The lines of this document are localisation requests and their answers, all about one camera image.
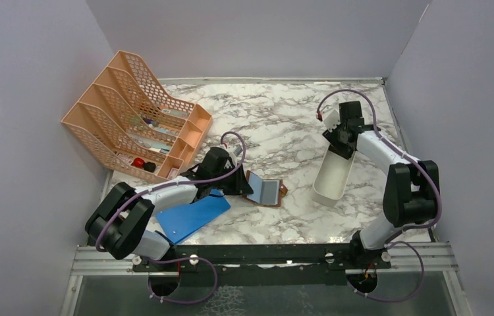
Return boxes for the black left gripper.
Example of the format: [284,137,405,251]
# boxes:
[211,163,254,196]

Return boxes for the brown leather card holder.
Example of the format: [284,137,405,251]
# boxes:
[244,171,288,207]

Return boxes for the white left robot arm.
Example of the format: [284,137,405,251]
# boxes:
[84,145,252,271]

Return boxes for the cream oval plastic tray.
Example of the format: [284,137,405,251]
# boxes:
[311,108,357,207]

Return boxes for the blue plastic board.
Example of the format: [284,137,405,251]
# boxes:
[155,190,231,244]

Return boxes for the black round item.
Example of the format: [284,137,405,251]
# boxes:
[142,162,157,173]

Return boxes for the red round item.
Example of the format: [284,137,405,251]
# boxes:
[131,157,145,169]

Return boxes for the peach plastic file organizer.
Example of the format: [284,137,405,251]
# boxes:
[61,51,213,183]

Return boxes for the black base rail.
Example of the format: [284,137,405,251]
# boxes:
[132,244,391,287]

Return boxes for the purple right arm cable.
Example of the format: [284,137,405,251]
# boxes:
[316,89,443,303]

